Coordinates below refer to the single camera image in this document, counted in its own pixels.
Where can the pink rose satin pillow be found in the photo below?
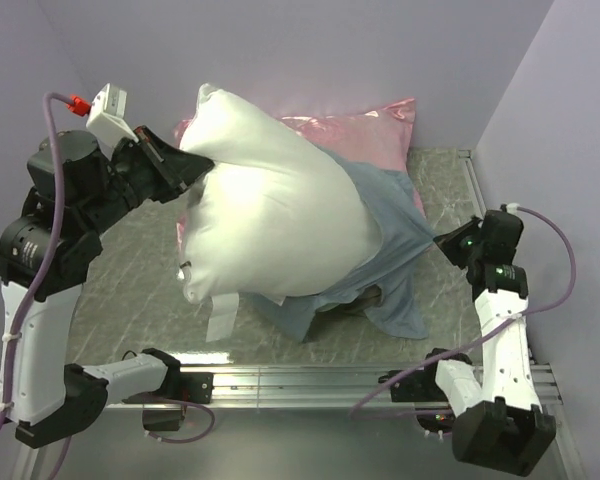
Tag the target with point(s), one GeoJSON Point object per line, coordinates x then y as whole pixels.
{"type": "Point", "coordinates": [355, 135]}

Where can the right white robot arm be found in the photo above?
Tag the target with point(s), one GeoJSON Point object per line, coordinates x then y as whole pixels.
{"type": "Point", "coordinates": [498, 420]}

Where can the black controller box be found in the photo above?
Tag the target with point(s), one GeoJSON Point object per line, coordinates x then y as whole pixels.
{"type": "Point", "coordinates": [169, 418]}
{"type": "Point", "coordinates": [435, 421]}

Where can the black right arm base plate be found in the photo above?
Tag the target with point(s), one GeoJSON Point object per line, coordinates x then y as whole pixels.
{"type": "Point", "coordinates": [419, 387]}

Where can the black right controller box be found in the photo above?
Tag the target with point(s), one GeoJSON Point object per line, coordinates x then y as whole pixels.
{"type": "Point", "coordinates": [435, 421]}

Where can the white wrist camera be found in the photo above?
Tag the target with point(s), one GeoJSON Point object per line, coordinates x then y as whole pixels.
{"type": "Point", "coordinates": [105, 115]}
{"type": "Point", "coordinates": [511, 208]}

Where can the aluminium front frame rail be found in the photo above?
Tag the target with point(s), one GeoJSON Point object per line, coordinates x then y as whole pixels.
{"type": "Point", "coordinates": [315, 386]}

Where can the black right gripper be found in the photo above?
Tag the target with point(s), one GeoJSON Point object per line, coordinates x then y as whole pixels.
{"type": "Point", "coordinates": [450, 241]}

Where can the white pillow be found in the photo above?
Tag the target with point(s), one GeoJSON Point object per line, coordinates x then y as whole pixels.
{"type": "Point", "coordinates": [227, 270]}

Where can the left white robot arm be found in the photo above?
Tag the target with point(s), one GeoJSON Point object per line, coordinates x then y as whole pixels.
{"type": "Point", "coordinates": [44, 262]}

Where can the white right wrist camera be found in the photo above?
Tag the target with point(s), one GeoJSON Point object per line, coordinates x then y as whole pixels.
{"type": "Point", "coordinates": [511, 208]}

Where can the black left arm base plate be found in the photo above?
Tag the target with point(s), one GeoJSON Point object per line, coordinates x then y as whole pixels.
{"type": "Point", "coordinates": [196, 387]}

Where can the blue-grey pillowcase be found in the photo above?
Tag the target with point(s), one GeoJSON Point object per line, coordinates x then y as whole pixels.
{"type": "Point", "coordinates": [382, 288]}

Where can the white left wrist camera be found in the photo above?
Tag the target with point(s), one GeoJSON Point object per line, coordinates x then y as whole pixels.
{"type": "Point", "coordinates": [105, 115]}

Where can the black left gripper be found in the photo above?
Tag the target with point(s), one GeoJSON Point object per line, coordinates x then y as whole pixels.
{"type": "Point", "coordinates": [175, 167]}

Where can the black left controller box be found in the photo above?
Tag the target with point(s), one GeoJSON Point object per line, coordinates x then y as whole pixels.
{"type": "Point", "coordinates": [169, 418]}

